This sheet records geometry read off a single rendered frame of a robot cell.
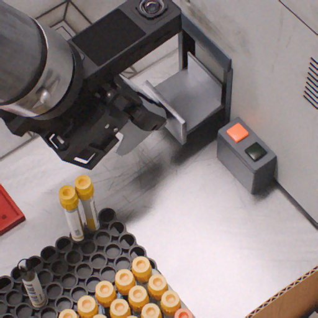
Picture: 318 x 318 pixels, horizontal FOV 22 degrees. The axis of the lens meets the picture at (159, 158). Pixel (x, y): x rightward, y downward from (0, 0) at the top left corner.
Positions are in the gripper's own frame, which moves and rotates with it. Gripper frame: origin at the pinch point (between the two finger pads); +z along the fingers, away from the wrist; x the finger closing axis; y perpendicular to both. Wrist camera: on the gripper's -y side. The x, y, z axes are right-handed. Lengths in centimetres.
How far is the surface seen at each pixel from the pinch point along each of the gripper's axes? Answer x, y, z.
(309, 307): 25.4, 1.7, -2.6
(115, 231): 7.0, 10.8, -3.0
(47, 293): 8.4, 18.5, -7.5
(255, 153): 10.1, -3.8, 1.5
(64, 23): -88, 18, 96
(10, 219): -1.4, 18.0, -5.1
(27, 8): -98, 22, 93
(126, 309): 17.6, 10.7, -14.2
